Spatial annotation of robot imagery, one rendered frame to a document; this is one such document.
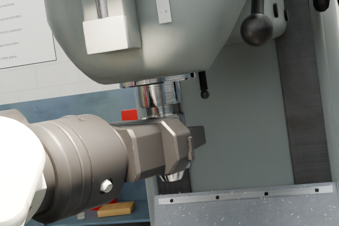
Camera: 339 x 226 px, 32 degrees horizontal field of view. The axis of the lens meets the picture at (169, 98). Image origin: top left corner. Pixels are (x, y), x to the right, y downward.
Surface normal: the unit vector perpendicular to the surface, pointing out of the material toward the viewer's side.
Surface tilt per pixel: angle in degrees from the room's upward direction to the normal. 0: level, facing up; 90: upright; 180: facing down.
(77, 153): 71
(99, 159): 82
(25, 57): 90
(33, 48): 90
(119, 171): 101
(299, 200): 65
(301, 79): 90
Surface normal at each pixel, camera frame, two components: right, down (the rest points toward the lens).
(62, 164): 0.06, -0.08
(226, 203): -0.33, -0.36
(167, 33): 0.02, 0.20
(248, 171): -0.29, 0.09
